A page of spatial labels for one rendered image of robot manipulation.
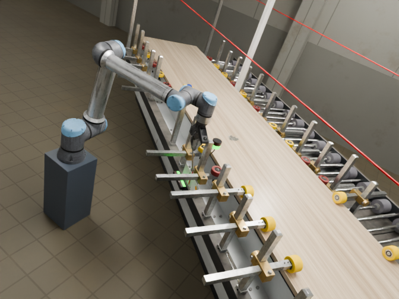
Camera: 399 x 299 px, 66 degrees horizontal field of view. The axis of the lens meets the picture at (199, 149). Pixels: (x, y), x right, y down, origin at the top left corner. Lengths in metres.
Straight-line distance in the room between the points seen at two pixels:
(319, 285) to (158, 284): 1.19
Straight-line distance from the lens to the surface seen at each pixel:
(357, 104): 5.54
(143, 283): 2.43
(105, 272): 2.44
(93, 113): 2.22
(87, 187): 2.48
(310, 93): 5.62
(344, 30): 5.45
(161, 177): 1.88
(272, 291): 1.86
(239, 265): 1.93
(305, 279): 1.70
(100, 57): 1.85
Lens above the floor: 2.06
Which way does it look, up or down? 32 degrees down
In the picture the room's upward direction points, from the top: 20 degrees clockwise
